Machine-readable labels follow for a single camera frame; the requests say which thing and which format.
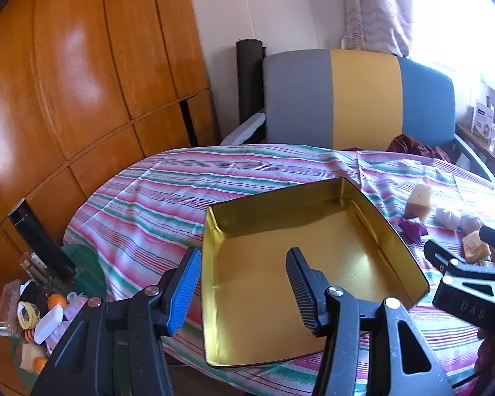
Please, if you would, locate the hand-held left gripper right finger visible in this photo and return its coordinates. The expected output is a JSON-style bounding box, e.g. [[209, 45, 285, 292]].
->
[[286, 247, 456, 396]]

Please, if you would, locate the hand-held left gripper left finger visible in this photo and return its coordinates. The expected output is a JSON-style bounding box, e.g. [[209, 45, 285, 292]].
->
[[31, 247, 203, 396]]

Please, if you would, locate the purple snack packet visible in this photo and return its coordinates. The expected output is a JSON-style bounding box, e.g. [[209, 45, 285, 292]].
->
[[397, 218, 429, 242]]

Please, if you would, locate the white plastic-wrapped bundle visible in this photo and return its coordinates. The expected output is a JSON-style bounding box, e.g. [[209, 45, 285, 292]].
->
[[434, 207, 484, 232]]

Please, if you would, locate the small yellow sponge cake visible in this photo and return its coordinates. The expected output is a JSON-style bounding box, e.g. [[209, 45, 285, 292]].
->
[[403, 183, 433, 223]]

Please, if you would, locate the gold tin box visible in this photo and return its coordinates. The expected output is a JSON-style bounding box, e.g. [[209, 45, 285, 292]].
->
[[200, 177, 431, 369]]

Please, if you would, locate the wooden sideboard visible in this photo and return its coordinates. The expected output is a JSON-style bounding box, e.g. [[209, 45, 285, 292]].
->
[[454, 121, 495, 166]]

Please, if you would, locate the striped tablecloth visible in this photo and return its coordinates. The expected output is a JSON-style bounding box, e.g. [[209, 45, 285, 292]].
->
[[63, 144, 495, 396]]

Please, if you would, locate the dark red cloth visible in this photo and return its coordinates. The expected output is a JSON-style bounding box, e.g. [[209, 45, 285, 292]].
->
[[385, 133, 450, 161]]

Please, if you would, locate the pink plastic container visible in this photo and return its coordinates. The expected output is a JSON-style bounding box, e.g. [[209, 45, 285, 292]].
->
[[64, 291, 89, 322]]

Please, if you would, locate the white carton with blue label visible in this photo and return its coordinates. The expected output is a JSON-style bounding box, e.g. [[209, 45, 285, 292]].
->
[[470, 99, 495, 137]]

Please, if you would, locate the white plastic case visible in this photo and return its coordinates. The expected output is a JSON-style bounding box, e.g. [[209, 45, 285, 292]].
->
[[33, 305, 64, 344]]

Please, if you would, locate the glass jar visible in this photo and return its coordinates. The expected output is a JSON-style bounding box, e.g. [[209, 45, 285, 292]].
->
[[20, 251, 62, 289]]

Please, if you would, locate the black thermos bottle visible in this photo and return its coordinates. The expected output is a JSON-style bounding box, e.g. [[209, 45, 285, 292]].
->
[[7, 199, 76, 285]]

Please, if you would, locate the grey yellow blue chair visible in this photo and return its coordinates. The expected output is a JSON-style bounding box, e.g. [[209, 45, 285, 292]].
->
[[220, 49, 495, 182]]

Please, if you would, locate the clear plastic box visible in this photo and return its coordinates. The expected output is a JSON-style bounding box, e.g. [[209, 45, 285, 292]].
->
[[0, 279, 22, 337]]

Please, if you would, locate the black rolled mat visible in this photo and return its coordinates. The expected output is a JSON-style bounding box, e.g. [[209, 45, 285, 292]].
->
[[236, 39, 267, 126]]

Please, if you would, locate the bright window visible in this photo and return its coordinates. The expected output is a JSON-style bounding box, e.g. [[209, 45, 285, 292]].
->
[[408, 0, 495, 75]]

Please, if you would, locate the wooden wardrobe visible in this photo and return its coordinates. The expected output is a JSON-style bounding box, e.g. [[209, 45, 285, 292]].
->
[[0, 0, 222, 394]]

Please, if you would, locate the pale patterned curtain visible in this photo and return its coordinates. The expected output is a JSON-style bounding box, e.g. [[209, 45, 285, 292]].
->
[[340, 0, 415, 57]]

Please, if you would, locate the yellow cord coil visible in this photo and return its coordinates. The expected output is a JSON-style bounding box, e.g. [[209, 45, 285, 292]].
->
[[16, 301, 41, 331]]

